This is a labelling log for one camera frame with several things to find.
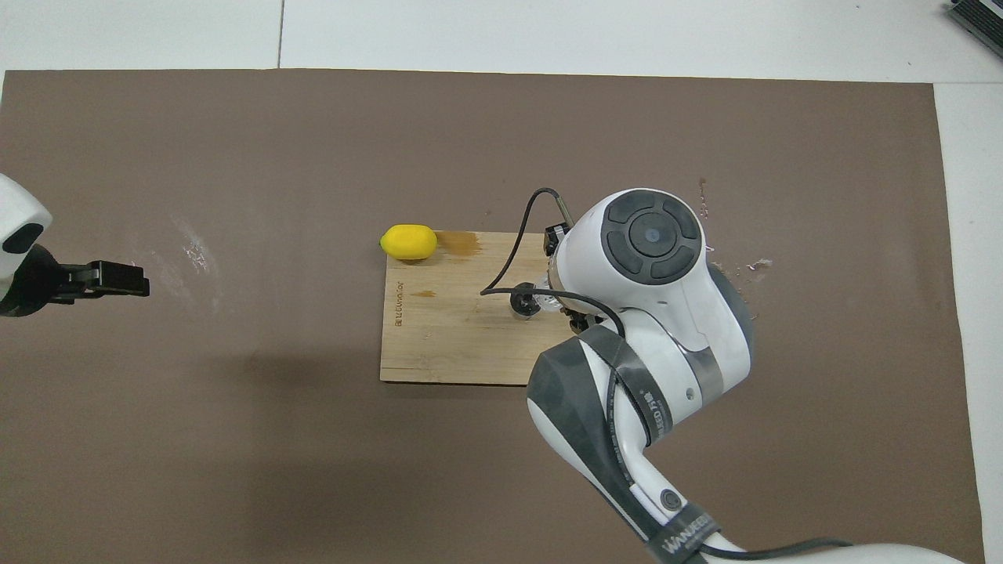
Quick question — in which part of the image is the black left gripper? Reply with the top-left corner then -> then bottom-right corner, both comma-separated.
0,246 -> 150,317

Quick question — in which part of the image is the steel jigger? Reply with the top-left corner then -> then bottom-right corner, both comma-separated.
509,284 -> 543,320

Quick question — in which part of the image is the wooden cutting board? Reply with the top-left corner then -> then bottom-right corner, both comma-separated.
380,232 -> 581,386

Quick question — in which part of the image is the yellow lemon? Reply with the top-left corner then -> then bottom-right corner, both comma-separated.
380,224 -> 438,261

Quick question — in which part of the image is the brown table mat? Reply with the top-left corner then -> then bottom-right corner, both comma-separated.
0,69 -> 987,564

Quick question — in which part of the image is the grey ribbed device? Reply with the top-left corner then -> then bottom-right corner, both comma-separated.
944,0 -> 1003,57

